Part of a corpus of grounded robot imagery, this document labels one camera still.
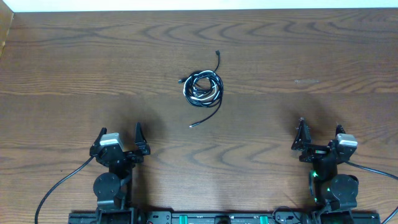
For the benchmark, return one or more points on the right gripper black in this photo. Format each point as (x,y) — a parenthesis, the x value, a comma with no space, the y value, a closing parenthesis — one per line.
(315,151)

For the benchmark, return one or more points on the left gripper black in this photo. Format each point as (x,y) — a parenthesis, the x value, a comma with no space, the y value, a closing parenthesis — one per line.
(121,155)

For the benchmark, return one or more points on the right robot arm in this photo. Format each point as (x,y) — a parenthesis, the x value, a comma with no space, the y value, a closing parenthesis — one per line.
(332,190)

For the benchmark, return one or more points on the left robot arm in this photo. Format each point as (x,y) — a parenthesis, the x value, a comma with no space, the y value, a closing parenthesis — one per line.
(111,187)

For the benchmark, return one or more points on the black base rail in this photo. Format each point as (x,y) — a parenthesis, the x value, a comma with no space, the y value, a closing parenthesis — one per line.
(164,217)

